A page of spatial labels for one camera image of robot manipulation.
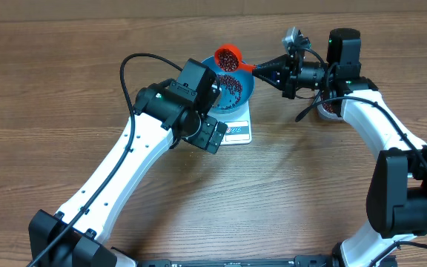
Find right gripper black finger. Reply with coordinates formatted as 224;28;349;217
252;68;285;91
255;54;290;70

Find red measuring scoop blue handle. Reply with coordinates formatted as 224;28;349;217
214;44;256;73

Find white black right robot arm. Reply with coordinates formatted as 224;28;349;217
252;28;427;266

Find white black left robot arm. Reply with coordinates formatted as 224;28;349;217
29;59;227;266

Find white digital kitchen scale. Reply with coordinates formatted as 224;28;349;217
208;102;252;145

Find teal plastic bowl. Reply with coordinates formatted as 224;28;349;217
202;56;255;111

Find red beans in bowl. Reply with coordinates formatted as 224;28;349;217
217;74;243;110

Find clear container of red beans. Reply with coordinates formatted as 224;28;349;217
317;90;343;122

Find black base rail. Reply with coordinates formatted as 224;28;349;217
137;255;340;267

